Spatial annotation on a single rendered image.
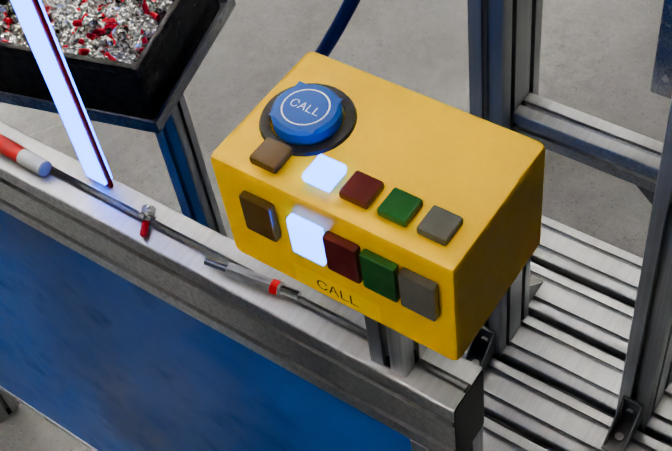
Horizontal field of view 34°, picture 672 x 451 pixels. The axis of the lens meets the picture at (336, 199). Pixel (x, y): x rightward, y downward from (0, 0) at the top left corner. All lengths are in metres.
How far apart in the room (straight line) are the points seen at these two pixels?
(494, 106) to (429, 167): 0.68
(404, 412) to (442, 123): 0.26
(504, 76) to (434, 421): 0.54
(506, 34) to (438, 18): 1.11
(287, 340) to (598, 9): 1.59
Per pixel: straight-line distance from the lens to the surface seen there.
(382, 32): 2.28
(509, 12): 1.18
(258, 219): 0.62
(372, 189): 0.58
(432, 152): 0.60
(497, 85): 1.24
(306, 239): 0.60
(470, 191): 0.58
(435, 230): 0.56
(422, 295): 0.57
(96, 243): 0.93
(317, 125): 0.61
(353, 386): 0.81
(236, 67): 2.26
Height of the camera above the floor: 1.52
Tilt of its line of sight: 50 degrees down
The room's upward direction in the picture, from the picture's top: 10 degrees counter-clockwise
